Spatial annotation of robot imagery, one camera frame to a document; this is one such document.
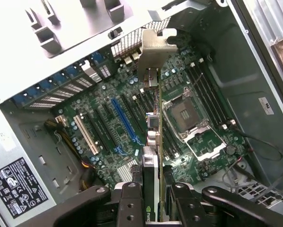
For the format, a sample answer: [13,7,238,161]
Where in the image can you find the grey parts rack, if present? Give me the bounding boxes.
[23,0,133,60]

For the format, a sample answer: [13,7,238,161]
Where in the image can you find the white expansion slot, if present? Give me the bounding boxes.
[73,114,101,155]

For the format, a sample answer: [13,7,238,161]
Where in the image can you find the silver power supply unit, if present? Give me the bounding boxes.
[0,104,59,227]

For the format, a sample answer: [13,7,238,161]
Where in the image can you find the thin locking lever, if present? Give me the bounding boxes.
[185,72,205,95]

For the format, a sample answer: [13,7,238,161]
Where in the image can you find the open black PC case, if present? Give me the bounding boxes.
[0,0,283,227]

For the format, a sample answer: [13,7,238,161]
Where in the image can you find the long black wire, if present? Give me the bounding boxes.
[229,120,283,199]

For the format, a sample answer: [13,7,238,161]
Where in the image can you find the metal socket cover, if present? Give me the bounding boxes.
[183,125,227,163]

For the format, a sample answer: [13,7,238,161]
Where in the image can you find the yellow black power wire bundle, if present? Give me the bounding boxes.
[45,118,97,192]

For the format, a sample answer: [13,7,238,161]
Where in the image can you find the green motherboard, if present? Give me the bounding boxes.
[53,44,248,190]

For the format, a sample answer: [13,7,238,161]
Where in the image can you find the silver perforated disk bay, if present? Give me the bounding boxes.
[236,182,283,209]

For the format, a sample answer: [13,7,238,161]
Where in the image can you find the black expansion slot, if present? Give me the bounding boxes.
[94,104,117,148]

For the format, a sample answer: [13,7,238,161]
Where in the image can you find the blue expansion slot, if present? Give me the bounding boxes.
[110,98,142,142]

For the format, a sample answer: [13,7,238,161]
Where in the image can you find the silver chipset heatsink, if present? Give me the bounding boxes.
[116,159,139,183]

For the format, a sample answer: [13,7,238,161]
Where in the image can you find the CPU socket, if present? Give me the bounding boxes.
[162,93,210,140]

